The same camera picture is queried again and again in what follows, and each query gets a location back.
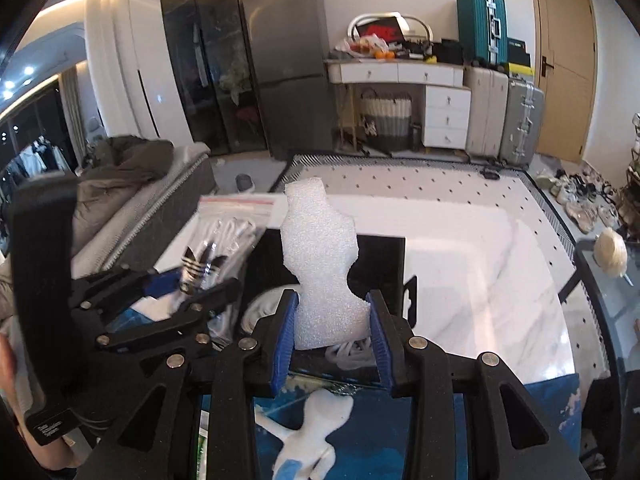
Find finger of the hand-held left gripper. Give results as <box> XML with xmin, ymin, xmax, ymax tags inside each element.
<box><xmin>70</xmin><ymin>262</ymin><xmax>184</xmax><ymax>312</ymax></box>
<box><xmin>95</xmin><ymin>277</ymin><xmax>244</xmax><ymax>354</ymax></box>

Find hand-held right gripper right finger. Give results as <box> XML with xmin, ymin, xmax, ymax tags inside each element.
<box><xmin>366</xmin><ymin>289</ymin><xmax>587</xmax><ymax>480</ymax></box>

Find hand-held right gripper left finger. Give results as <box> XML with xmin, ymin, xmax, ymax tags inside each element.
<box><xmin>100</xmin><ymin>289</ymin><xmax>301</xmax><ymax>480</ymax></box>

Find clear zip bag of socks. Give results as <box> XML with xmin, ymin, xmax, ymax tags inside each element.
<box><xmin>177</xmin><ymin>195</ymin><xmax>277</xmax><ymax>302</ymax></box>

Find black storage box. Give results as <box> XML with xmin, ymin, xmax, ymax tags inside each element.
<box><xmin>239</xmin><ymin>230</ymin><xmax>419</xmax><ymax>388</ymax></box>

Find white foam piece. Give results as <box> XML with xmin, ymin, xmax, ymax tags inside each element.
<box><xmin>279</xmin><ymin>180</ymin><xmax>374</xmax><ymax>352</ymax></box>

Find person's left hand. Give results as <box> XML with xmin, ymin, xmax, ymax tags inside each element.
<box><xmin>0</xmin><ymin>332</ymin><xmax>96</xmax><ymax>480</ymax></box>

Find white cloth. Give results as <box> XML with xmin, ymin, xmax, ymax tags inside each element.
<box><xmin>241</xmin><ymin>291</ymin><xmax>284</xmax><ymax>337</ymax></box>

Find white and blue plush toy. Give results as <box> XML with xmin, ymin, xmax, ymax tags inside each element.
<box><xmin>254</xmin><ymin>387</ymin><xmax>357</xmax><ymax>480</ymax></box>

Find grey bed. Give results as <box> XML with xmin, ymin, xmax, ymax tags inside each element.
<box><xmin>69</xmin><ymin>139</ymin><xmax>219</xmax><ymax>282</ymax></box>

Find hanging clothes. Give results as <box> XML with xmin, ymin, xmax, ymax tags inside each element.
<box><xmin>0</xmin><ymin>134</ymin><xmax>77</xmax><ymax>187</ymax></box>

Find dark green jacket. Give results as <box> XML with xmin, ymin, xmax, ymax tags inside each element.
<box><xmin>74</xmin><ymin>134</ymin><xmax>176</xmax><ymax>222</ymax></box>

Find blue printed mat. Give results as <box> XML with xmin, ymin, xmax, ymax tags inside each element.
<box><xmin>195</xmin><ymin>372</ymin><xmax>583</xmax><ymax>480</ymax></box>

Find black glass cabinet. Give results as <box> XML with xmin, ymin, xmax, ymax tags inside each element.
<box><xmin>158</xmin><ymin>0</ymin><xmax>269</xmax><ymax>157</ymax></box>

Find striped woven basket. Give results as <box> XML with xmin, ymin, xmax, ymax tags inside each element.
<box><xmin>357</xmin><ymin>87</ymin><xmax>414</xmax><ymax>139</ymax></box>

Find glass side table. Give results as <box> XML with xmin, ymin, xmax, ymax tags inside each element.
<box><xmin>556</xmin><ymin>239</ymin><xmax>640</xmax><ymax>480</ymax></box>

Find white dresser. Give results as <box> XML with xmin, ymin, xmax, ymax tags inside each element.
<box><xmin>323</xmin><ymin>57</ymin><xmax>474</xmax><ymax>154</ymax></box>

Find pile of shoes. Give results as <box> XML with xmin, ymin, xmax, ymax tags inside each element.
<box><xmin>534</xmin><ymin>167</ymin><xmax>624</xmax><ymax>234</ymax></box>

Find beige fluffy ball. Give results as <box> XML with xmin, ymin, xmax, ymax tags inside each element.
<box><xmin>593</xmin><ymin>227</ymin><xmax>629</xmax><ymax>279</ymax></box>

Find grey refrigerator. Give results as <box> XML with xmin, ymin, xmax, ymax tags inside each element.
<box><xmin>242</xmin><ymin>0</ymin><xmax>337</xmax><ymax>159</ymax></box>

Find beige suitcase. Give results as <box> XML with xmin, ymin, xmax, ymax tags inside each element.
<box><xmin>463</xmin><ymin>64</ymin><xmax>510</xmax><ymax>162</ymax></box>

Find silver suitcase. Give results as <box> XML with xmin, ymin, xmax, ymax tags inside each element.
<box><xmin>500</xmin><ymin>77</ymin><xmax>546</xmax><ymax>169</ymax></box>

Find black bag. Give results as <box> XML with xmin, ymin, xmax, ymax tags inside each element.
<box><xmin>432</xmin><ymin>38</ymin><xmax>464</xmax><ymax>66</ymax></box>

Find metal rack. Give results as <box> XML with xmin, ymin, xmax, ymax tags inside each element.
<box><xmin>619</xmin><ymin>111</ymin><xmax>640</xmax><ymax>242</ymax></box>

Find red and black box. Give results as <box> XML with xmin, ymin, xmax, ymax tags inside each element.
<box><xmin>357</xmin><ymin>17</ymin><xmax>406</xmax><ymax>44</ymax></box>

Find teal suitcase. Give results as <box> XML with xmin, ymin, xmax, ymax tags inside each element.
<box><xmin>456</xmin><ymin>0</ymin><xmax>509</xmax><ymax>69</ymax></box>

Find wooden door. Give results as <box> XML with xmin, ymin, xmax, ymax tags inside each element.
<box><xmin>526</xmin><ymin>0</ymin><xmax>599</xmax><ymax>164</ymax></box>

